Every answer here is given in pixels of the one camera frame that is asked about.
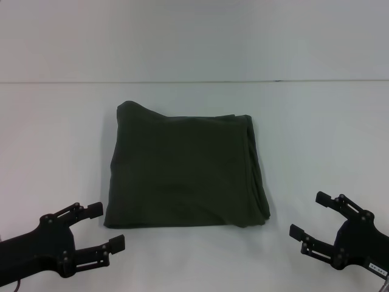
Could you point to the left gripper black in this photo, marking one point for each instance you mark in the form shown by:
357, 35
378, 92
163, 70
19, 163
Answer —
36, 249

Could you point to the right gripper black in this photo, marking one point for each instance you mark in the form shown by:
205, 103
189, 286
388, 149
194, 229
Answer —
361, 243

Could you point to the dark green t-shirt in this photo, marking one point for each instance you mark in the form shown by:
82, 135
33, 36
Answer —
182, 170

